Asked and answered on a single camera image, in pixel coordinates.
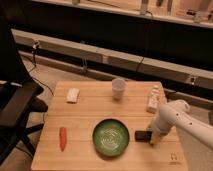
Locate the black eraser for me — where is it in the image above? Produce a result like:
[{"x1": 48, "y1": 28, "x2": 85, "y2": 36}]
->
[{"x1": 135, "y1": 131, "x2": 152, "y2": 142}]

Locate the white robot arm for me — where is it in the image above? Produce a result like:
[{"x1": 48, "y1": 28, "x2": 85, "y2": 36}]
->
[{"x1": 148, "y1": 100, "x2": 213, "y2": 171}]

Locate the white sponge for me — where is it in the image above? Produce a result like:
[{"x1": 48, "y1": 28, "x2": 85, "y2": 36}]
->
[{"x1": 66, "y1": 88, "x2": 80, "y2": 103}]

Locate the white bottle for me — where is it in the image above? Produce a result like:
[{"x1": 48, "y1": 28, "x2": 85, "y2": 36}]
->
[{"x1": 146, "y1": 85, "x2": 160, "y2": 114}]

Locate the green bowl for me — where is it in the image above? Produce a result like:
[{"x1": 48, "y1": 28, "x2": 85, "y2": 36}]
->
[{"x1": 92, "y1": 118, "x2": 130, "y2": 157}]

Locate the translucent plastic cup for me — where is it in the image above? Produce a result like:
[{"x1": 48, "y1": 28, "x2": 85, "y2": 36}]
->
[{"x1": 112, "y1": 78, "x2": 126, "y2": 100}]

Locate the orange carrot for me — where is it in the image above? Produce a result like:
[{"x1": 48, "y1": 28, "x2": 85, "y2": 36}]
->
[{"x1": 59, "y1": 127, "x2": 67, "y2": 151}]

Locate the black office chair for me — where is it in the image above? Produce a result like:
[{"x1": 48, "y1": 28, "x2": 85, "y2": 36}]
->
[{"x1": 0, "y1": 8, "x2": 48, "y2": 165}]

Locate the black cable on floor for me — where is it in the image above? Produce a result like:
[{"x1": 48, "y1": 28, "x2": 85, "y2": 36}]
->
[{"x1": 19, "y1": 41, "x2": 55, "y2": 97}]

